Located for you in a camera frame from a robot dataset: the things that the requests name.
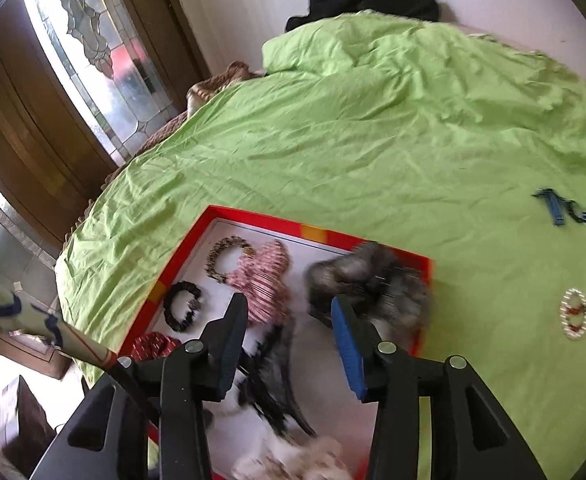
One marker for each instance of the red polka dot scrunchie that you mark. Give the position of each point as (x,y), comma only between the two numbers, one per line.
(153,345)

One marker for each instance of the wooden door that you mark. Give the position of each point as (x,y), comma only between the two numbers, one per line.
(23,125)

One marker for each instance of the red cardboard box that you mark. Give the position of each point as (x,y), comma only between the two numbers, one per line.
(273,224)

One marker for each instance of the black scrunchie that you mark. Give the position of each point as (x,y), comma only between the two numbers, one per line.
(170,310)

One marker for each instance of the dark box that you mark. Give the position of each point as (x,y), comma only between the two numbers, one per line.
(28,420)

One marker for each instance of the leopard print scrunchie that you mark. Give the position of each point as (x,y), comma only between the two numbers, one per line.
(228,241)

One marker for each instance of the brown knit blanket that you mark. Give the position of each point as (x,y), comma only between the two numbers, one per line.
(213,87)

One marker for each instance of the white dotted scrunchie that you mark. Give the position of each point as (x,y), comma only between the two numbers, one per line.
(293,460)

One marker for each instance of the black hair claw clip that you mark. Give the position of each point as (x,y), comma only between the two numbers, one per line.
(273,385)

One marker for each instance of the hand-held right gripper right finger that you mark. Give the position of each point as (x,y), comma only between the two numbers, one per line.
(350,350)

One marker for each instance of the green bedsheet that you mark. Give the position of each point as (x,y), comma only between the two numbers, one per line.
(373,135)

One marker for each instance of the pale printed roll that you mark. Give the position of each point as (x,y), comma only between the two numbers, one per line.
(3,310)

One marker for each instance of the red plaid scrunchie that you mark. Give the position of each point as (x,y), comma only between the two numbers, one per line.
(263,285)

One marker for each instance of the black cloth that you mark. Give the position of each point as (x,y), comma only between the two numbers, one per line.
(373,0)

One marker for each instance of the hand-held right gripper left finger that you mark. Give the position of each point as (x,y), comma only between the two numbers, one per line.
(233,340)

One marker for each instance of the grey sheer scrunchie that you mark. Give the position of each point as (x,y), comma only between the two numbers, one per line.
(373,275)

